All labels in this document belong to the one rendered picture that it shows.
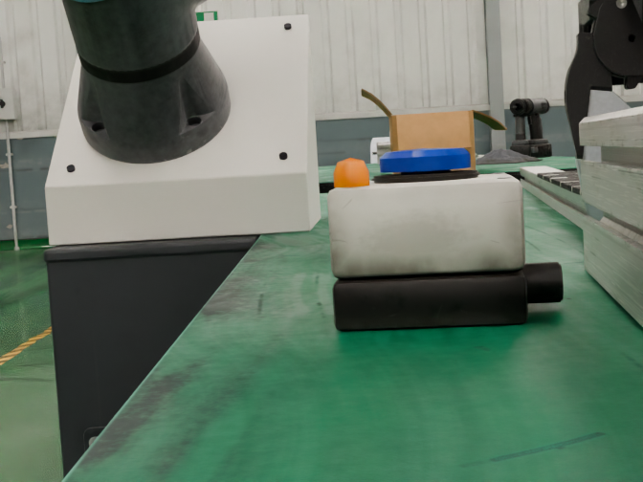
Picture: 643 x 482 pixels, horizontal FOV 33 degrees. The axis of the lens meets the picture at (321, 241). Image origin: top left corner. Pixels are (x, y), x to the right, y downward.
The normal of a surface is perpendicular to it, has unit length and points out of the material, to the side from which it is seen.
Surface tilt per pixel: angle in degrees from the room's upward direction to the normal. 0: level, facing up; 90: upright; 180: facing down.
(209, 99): 93
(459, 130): 69
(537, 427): 0
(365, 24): 90
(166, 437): 0
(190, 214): 90
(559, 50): 90
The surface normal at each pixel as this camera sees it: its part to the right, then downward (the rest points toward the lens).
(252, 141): -0.08, -0.68
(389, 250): -0.12, 0.09
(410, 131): -0.06, -0.29
